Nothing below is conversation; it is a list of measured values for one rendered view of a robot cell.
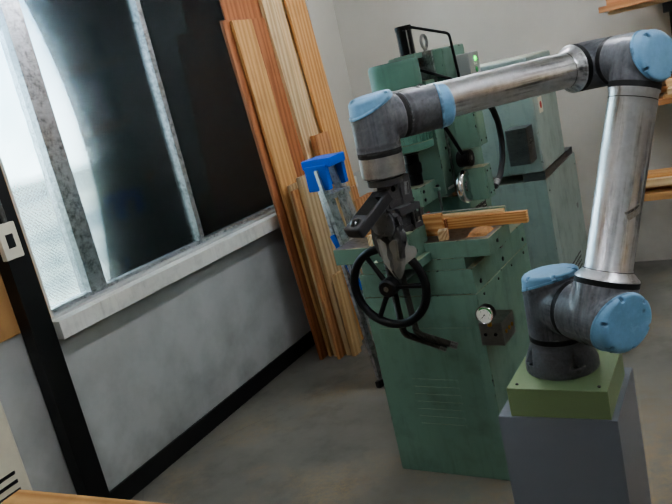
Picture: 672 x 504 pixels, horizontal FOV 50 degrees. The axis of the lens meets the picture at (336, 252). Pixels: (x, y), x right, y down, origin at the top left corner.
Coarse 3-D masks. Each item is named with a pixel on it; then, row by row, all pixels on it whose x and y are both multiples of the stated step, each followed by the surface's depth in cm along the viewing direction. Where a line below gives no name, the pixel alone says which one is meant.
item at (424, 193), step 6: (426, 180) 262; (432, 180) 259; (414, 186) 255; (420, 186) 252; (426, 186) 254; (432, 186) 258; (414, 192) 252; (420, 192) 251; (426, 192) 254; (432, 192) 258; (414, 198) 252; (420, 198) 251; (426, 198) 254; (432, 198) 258; (420, 204) 252; (426, 204) 253
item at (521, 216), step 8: (464, 216) 250; (472, 216) 248; (480, 216) 246; (488, 216) 245; (496, 216) 243; (504, 216) 242; (512, 216) 240; (520, 216) 239; (448, 224) 253; (456, 224) 252; (464, 224) 250; (472, 224) 249; (480, 224) 247; (488, 224) 246; (496, 224) 244; (504, 224) 243; (368, 232) 271
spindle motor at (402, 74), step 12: (408, 60) 239; (372, 72) 243; (384, 72) 239; (396, 72) 238; (408, 72) 239; (420, 72) 245; (372, 84) 245; (384, 84) 241; (396, 84) 239; (408, 84) 240; (408, 144) 244; (420, 144) 244; (432, 144) 248
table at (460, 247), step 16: (352, 240) 272; (432, 240) 244; (448, 240) 239; (464, 240) 235; (480, 240) 232; (496, 240) 237; (336, 256) 263; (352, 256) 260; (432, 256) 243; (448, 256) 240; (464, 256) 237
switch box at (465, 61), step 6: (462, 54) 260; (468, 54) 260; (474, 54) 264; (462, 60) 261; (468, 60) 260; (462, 66) 262; (468, 66) 261; (474, 66) 263; (456, 72) 264; (462, 72) 262; (468, 72) 261; (474, 72) 263
